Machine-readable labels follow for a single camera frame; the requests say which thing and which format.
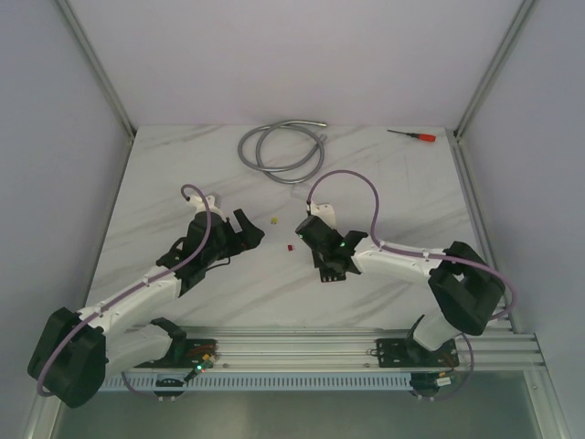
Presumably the black fuse box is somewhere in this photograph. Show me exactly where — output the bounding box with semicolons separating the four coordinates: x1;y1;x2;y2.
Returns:
314;254;346;283

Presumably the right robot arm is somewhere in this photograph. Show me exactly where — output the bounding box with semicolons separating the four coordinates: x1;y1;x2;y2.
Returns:
295;215;505;365

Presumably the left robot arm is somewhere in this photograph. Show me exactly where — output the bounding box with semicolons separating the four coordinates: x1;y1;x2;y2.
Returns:
27;209;265;408

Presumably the clear plastic fuse box cover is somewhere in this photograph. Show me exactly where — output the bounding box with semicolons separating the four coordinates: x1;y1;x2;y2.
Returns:
291;183;312;202

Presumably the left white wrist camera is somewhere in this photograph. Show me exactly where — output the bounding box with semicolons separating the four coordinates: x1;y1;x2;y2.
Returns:
186;195;227;221

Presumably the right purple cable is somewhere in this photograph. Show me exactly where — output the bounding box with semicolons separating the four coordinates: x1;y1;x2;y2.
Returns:
306;170;517;402

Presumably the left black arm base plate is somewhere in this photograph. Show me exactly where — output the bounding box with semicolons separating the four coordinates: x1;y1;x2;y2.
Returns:
137;338;218;369

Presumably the grey coiled metal hose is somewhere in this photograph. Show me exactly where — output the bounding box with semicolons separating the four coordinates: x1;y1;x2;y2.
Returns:
237;119;329;186

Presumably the aluminium rail frame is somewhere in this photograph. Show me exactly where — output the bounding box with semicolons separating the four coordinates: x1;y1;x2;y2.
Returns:
181;327;545;373

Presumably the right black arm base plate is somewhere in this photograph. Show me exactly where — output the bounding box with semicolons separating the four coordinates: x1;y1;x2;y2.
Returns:
371;338;460;369

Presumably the red handled screwdriver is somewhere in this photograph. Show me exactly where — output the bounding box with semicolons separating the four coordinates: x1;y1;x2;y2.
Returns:
388;129;436;143

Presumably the perforated cable duct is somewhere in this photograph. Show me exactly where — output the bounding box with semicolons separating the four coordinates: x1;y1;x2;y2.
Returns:
100;371;452;392

